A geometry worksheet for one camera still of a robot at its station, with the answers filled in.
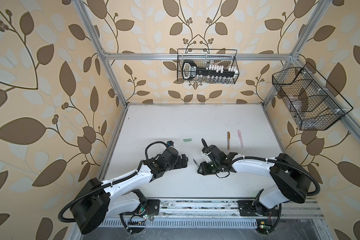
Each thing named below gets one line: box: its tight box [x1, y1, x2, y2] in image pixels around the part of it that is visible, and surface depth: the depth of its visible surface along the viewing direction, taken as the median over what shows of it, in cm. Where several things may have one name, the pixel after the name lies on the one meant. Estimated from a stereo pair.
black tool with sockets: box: [182, 60, 239, 81], surface depth 86 cm
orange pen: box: [227, 131, 231, 150], surface depth 104 cm
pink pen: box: [237, 129, 244, 148], surface depth 104 cm
